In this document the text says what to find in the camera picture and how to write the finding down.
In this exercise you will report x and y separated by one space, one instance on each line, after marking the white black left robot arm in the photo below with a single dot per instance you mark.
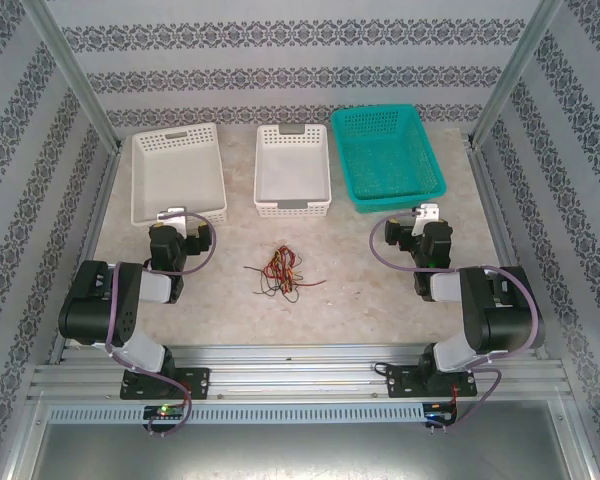
95 305

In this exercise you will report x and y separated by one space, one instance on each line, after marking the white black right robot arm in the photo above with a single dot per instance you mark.
505 320

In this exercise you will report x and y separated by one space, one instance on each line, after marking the teal plastic mesh basket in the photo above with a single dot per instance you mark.
387 160

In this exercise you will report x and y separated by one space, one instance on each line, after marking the large white plastic basket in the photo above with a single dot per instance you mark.
175 170

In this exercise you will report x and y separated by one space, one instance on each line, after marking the grey metal panel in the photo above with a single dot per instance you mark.
300 455

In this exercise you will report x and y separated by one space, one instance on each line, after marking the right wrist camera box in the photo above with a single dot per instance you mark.
427 215

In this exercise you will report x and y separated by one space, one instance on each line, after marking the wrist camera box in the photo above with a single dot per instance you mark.
427 215
175 217

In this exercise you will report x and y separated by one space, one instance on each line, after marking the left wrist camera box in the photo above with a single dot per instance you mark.
175 217

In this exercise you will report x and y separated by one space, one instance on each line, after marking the aluminium table side rail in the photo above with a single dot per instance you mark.
500 225
96 225

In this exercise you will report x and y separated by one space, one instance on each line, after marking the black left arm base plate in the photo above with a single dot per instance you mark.
200 382

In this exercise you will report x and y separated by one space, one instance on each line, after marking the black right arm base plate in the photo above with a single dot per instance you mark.
397 382

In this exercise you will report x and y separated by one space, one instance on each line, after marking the aluminium mounting rail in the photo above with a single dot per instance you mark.
290 375

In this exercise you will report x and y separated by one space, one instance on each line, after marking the aluminium frame post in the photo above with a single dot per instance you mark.
74 75
513 75

